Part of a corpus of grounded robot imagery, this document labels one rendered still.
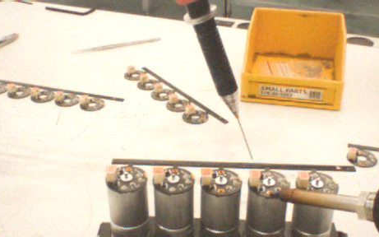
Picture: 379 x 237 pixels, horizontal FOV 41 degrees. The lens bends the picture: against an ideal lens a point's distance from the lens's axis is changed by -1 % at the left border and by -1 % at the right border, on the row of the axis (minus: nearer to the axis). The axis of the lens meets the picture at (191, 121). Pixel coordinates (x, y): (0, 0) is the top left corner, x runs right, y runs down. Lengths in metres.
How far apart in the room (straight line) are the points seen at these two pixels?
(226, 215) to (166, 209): 0.04
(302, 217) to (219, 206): 0.05
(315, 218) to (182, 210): 0.08
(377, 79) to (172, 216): 0.35
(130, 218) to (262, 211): 0.08
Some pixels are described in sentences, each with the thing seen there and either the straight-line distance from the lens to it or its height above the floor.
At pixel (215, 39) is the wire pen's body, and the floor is 0.91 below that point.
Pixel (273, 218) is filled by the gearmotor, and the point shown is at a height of 0.80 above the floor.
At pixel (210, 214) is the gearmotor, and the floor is 0.80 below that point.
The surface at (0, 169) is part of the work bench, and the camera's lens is 0.45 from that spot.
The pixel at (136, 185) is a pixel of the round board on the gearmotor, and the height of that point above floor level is 0.81.
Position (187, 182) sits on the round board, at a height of 0.81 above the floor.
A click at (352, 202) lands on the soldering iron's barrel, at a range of 0.26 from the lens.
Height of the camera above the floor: 1.00
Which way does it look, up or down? 31 degrees down
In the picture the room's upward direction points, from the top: straight up
